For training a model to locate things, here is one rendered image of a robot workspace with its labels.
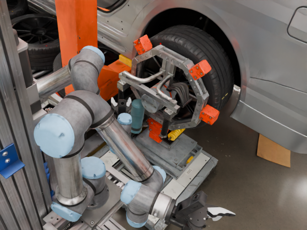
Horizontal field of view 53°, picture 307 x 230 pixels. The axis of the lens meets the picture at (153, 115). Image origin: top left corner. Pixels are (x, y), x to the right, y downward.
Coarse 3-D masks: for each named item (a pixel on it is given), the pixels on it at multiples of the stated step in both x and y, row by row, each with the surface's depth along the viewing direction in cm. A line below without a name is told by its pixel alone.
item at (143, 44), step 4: (144, 36) 183; (136, 40) 182; (140, 40) 180; (144, 40) 183; (148, 40) 185; (136, 44) 184; (140, 44) 182; (144, 44) 182; (148, 44) 184; (136, 48) 186; (140, 48) 184; (144, 48) 182; (148, 48) 184; (140, 52) 185; (144, 52) 183
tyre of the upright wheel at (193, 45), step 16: (160, 32) 192; (176, 32) 182; (192, 32) 182; (176, 48) 177; (192, 48) 172; (208, 48) 177; (224, 64) 181; (208, 80) 175; (224, 80) 180; (224, 96) 186; (192, 128) 205
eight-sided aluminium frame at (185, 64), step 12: (156, 48) 176; (168, 48) 178; (132, 60) 193; (168, 60) 175; (180, 60) 171; (132, 72) 199; (192, 84) 173; (204, 96) 174; (144, 108) 212; (156, 120) 210; (180, 120) 201; (192, 120) 187
